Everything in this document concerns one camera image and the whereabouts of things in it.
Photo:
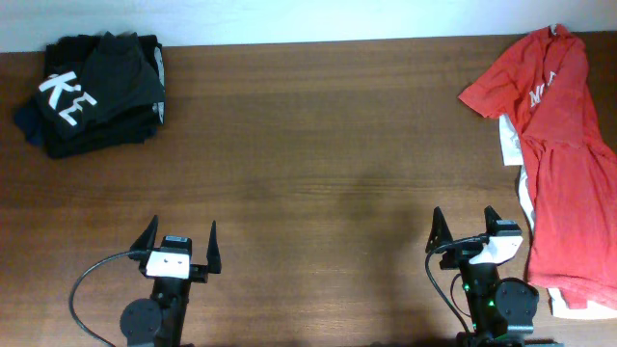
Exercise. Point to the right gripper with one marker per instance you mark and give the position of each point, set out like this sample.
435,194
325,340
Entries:
453,260

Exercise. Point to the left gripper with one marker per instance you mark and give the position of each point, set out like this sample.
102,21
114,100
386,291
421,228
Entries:
201,272

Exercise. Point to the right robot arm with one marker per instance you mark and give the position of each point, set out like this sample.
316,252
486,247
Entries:
501,310

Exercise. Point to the folded black clothes stack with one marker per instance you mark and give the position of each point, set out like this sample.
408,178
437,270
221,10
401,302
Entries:
130,127

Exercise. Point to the dark green t-shirt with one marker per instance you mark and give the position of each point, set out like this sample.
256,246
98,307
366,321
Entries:
91,80

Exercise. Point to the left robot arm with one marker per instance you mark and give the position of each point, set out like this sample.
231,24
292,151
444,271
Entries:
158,320

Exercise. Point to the red t-shirt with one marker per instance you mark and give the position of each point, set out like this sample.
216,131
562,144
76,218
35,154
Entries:
540,84

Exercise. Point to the white garment under red shirt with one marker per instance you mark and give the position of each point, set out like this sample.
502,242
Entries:
512,155

